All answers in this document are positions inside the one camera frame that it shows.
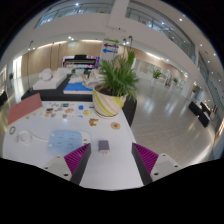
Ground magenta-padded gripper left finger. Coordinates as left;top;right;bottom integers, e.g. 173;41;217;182
42;143;92;186

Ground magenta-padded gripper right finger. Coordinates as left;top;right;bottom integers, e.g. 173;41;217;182
131;142;183;186

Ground grey charger block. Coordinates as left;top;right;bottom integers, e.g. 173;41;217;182
97;139;110;155

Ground orange figure sticker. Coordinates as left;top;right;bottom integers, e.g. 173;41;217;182
88;117;100;127

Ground round orange sticker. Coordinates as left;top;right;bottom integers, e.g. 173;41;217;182
110;121;121;131

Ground white plant saucer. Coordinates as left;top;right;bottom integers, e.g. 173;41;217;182
93;105;118;120

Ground potted palm in striped pot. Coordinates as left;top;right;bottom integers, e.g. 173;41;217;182
92;49;140;118

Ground blue display platform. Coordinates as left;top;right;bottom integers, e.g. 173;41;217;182
63;81;94;95

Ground flat red board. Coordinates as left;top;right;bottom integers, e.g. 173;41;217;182
7;93;43;126

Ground white sculptural model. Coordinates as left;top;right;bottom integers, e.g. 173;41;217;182
81;69;102;89

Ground white sculptural sofa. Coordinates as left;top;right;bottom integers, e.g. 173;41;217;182
32;67;68;91

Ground white pillar sign with arrows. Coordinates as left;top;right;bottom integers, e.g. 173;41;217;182
100;37;120;62

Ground ceiling spot lights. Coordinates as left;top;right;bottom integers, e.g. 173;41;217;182
26;1;214;68

